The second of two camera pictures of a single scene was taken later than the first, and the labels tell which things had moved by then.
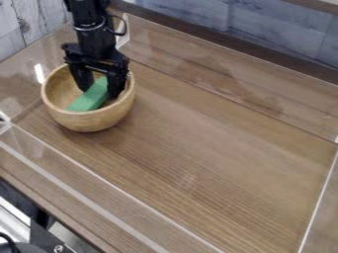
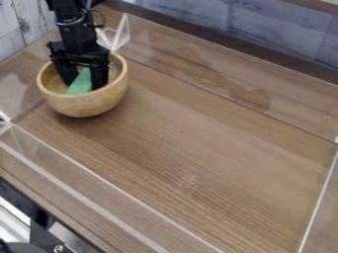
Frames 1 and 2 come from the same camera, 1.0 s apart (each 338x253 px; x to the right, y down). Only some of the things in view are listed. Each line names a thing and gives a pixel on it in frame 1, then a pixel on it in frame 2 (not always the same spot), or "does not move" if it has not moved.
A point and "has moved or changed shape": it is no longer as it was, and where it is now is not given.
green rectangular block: x=92 y=98 has moved or changed shape
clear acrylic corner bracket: x=120 y=40 does not move
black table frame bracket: x=46 y=239 does not move
